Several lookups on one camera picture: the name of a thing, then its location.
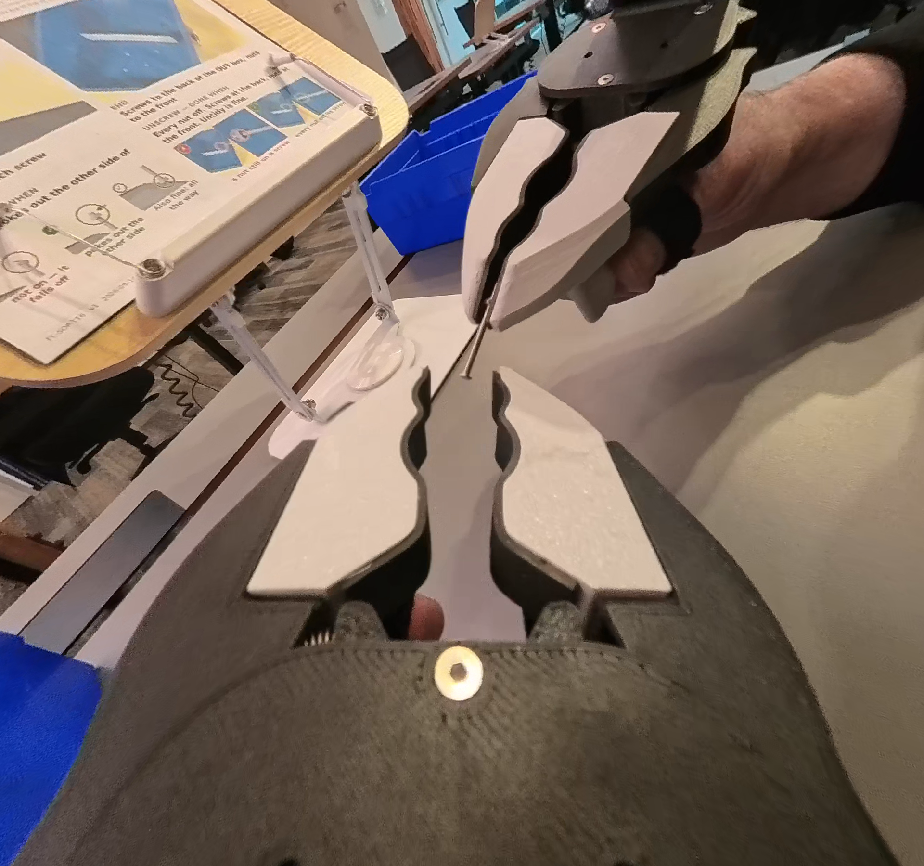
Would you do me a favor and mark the grey desk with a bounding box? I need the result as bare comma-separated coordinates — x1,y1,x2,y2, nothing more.
0,43,924,866

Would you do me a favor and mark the clear round stand foot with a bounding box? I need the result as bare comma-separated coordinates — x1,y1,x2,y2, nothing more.
303,306,420,423

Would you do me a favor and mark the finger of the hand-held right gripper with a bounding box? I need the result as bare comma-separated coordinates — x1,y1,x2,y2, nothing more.
494,111,683,333
461,118,571,324

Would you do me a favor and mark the printed instruction sheet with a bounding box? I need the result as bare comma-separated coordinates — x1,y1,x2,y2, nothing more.
0,0,362,365

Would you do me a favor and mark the black coiled cable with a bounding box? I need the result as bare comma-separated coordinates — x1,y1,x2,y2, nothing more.
155,364,192,412

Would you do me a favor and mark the light wooden board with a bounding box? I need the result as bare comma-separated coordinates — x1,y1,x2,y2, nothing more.
0,0,410,390

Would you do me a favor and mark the person's right hand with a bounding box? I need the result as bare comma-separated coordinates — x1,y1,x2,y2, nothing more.
610,57,907,297

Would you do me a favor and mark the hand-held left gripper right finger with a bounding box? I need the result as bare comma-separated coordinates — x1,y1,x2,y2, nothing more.
491,366,674,606

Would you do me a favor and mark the person's right forearm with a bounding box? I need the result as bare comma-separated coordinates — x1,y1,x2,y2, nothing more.
823,10,924,220

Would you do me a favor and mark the light wooden chair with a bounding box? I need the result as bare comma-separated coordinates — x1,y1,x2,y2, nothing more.
462,0,539,51

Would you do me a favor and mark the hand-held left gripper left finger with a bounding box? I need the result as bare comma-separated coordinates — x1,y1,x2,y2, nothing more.
245,366,434,601

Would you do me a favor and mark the long metal screw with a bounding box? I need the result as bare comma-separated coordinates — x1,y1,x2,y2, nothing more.
462,299,495,379

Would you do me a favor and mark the blue divided storage bin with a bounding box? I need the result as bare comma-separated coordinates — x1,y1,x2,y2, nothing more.
359,70,539,257

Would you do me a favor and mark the dark office desk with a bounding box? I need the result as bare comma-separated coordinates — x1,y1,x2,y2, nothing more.
404,14,542,112

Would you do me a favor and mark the dark grey flat panel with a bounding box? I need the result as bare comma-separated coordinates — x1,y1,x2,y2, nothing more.
22,491,185,654

